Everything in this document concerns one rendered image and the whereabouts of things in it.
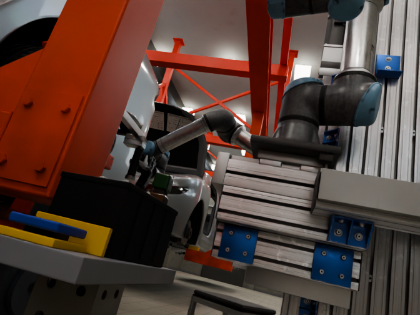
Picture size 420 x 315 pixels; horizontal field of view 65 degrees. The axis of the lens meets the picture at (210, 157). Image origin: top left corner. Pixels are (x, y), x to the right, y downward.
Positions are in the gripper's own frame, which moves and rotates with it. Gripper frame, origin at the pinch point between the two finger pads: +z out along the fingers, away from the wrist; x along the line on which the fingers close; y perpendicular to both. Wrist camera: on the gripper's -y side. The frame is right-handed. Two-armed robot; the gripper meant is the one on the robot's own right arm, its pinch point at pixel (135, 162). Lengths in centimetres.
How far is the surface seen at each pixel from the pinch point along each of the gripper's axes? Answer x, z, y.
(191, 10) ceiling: -222, -522, 569
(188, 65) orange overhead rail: -95, -277, 240
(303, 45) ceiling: 71, -611, 567
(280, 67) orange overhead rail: 41, -274, 252
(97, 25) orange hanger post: 16, 76, 9
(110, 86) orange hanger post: 21, 70, -3
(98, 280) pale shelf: 42, 92, -41
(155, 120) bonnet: -119, -281, 144
